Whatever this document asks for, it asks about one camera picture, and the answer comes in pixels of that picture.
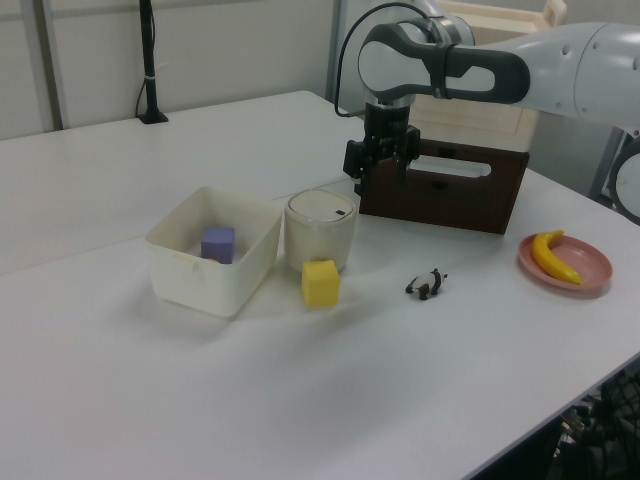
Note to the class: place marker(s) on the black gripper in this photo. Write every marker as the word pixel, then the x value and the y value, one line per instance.
pixel 387 135

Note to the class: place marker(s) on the white grey Franka robot arm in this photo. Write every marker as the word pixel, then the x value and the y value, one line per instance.
pixel 550 65

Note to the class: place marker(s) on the dark brown wooden drawer cabinet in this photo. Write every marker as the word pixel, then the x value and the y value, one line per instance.
pixel 512 200

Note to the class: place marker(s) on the cream lidded trash can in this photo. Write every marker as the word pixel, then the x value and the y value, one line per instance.
pixel 320 227

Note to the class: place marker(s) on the light wooden crate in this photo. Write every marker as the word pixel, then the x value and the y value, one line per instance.
pixel 480 122

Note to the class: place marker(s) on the small panda toy figure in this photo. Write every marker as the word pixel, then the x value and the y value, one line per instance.
pixel 425 284

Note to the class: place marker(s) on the yellow foam cube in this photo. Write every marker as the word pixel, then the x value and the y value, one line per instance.
pixel 320 283

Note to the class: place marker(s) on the purple foam cube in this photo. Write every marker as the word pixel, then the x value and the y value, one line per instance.
pixel 218 244

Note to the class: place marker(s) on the yellow banana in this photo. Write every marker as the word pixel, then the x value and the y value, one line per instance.
pixel 547 260

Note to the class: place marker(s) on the white rectangular plastic bin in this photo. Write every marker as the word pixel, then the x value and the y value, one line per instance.
pixel 220 280

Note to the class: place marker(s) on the pink round plate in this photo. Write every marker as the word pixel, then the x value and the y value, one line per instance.
pixel 587 265

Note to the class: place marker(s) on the black pole stand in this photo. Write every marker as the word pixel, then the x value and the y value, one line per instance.
pixel 149 65

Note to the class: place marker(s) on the black equipment under table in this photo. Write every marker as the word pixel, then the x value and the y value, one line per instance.
pixel 600 430

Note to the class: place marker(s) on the grey metal frame post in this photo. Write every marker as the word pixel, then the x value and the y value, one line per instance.
pixel 602 165

